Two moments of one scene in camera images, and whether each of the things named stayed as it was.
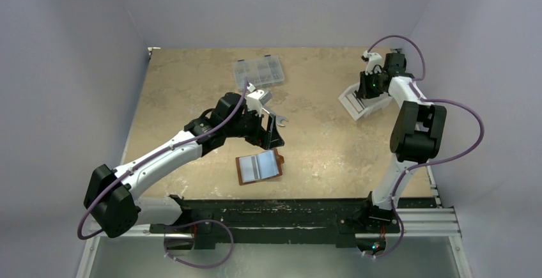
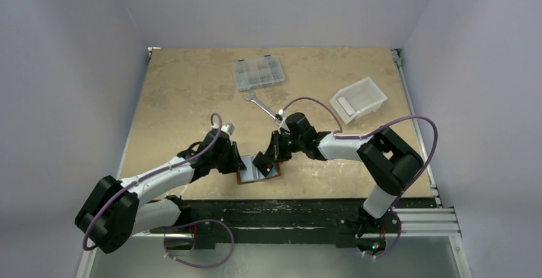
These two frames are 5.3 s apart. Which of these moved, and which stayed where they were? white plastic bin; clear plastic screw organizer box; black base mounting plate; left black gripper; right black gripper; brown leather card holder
Moved: left black gripper; right black gripper; white plastic bin
Stayed: black base mounting plate; brown leather card holder; clear plastic screw organizer box
